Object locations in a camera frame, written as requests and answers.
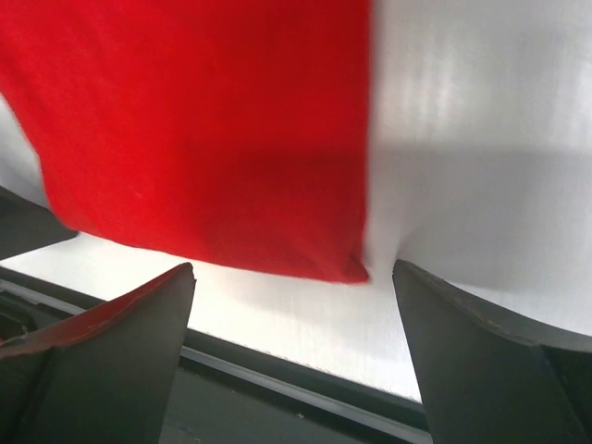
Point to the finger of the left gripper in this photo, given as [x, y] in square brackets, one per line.
[26, 226]

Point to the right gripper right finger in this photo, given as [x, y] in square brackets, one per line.
[487, 374]

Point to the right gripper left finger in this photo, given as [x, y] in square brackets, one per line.
[101, 376]

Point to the red t shirt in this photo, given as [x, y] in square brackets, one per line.
[229, 132]

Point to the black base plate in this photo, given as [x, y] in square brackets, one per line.
[225, 393]

